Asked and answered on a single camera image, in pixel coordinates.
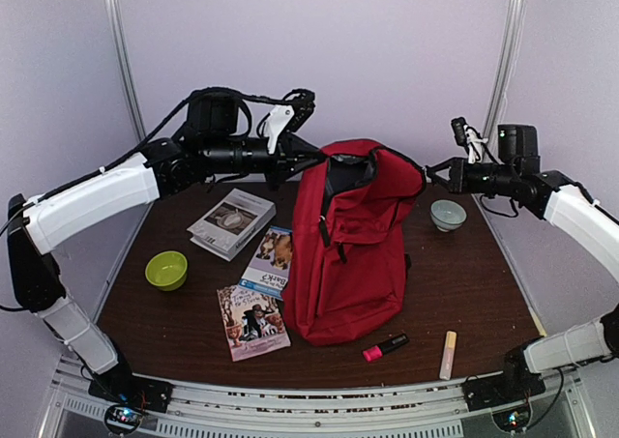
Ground grey white hardcover book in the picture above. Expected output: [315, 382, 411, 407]
[187, 189, 277, 261]

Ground red student backpack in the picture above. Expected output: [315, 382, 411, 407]
[282, 139, 426, 346]

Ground blue dog picture book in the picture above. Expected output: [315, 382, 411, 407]
[239, 226, 293, 301]

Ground pink illustrated paperback book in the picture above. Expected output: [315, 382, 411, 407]
[217, 285, 291, 362]

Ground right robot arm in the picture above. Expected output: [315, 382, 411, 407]
[426, 118, 618, 401]

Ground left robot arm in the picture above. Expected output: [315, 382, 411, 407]
[1, 87, 324, 403]

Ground pale blue ceramic bowl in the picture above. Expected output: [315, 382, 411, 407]
[430, 199, 467, 232]

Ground pale yellow highlighter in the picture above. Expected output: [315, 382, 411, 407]
[439, 331, 457, 381]

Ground lime green bowl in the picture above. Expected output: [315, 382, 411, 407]
[144, 250, 189, 291]

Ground pink black highlighter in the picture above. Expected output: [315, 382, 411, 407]
[363, 334, 409, 363]

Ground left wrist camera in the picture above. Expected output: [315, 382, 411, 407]
[256, 89, 315, 155]

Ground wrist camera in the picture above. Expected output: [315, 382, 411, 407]
[256, 89, 315, 155]
[451, 117, 487, 163]

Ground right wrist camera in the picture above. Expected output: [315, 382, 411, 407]
[451, 117, 487, 163]

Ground right aluminium frame post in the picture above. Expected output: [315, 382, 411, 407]
[484, 0, 525, 137]

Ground aluminium frame post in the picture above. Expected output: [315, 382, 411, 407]
[484, 0, 525, 137]
[103, 0, 146, 141]

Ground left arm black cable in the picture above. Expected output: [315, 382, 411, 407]
[96, 87, 301, 173]

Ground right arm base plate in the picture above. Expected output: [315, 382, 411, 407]
[461, 373, 545, 412]

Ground left aluminium frame post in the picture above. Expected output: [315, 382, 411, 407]
[103, 0, 146, 141]

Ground front aluminium rail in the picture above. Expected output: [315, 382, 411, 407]
[47, 355, 581, 438]

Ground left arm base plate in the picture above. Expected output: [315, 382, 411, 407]
[88, 376, 173, 413]

